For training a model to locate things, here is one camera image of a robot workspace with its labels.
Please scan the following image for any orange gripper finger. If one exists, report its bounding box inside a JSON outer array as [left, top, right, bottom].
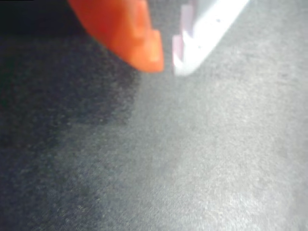
[[67, 0, 165, 73]]

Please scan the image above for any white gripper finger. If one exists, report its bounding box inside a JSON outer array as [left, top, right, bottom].
[[172, 0, 251, 77]]

